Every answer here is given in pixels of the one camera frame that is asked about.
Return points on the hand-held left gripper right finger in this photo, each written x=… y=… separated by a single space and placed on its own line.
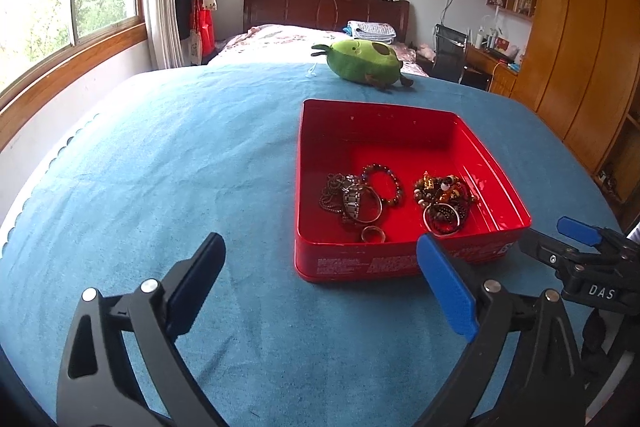
x=445 y=282

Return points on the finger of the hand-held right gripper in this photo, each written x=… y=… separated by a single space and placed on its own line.
x=545 y=252
x=577 y=229

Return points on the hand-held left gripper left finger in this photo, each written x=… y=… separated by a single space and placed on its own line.
x=195 y=287

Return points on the red tin box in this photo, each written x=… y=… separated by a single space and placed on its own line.
x=400 y=137

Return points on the silver metal watch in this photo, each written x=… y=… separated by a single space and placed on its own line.
x=352 y=202

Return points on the wooden desk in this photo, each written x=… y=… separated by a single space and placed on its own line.
x=492 y=74

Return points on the wooden wardrobe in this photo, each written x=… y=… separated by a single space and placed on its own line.
x=575 y=42

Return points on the black chair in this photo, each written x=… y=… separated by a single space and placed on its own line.
x=447 y=52

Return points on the white desk lamp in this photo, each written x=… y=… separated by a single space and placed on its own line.
x=495 y=19

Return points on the green plush toy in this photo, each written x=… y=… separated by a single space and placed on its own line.
x=360 y=59

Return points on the red bag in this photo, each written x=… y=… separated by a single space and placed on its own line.
x=205 y=32

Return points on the pink floral bedding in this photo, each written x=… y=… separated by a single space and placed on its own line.
x=280 y=39

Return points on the folded patterned cloth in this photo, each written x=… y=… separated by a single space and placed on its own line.
x=370 y=29

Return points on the dark wooden headboard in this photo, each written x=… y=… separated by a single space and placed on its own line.
x=300 y=9

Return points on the large wooden frame window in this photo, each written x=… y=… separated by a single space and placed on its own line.
x=75 y=52

